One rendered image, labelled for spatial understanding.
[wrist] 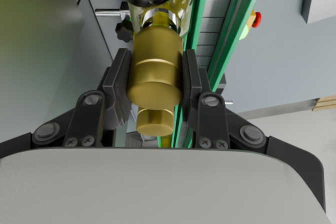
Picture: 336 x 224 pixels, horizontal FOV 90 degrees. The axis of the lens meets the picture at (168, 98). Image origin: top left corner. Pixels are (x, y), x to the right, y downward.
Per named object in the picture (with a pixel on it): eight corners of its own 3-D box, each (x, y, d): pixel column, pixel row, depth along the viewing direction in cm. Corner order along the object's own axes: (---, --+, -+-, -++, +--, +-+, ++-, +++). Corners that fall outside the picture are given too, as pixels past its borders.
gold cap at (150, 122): (162, 102, 19) (160, 139, 17) (133, 92, 18) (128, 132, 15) (181, 88, 17) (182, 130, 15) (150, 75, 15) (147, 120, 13)
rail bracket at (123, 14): (102, -25, 30) (81, 22, 23) (141, -25, 30) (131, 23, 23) (109, -2, 33) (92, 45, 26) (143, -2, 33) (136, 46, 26)
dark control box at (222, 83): (204, 66, 69) (206, 83, 64) (223, 67, 69) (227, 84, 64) (200, 79, 76) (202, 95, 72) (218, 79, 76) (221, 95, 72)
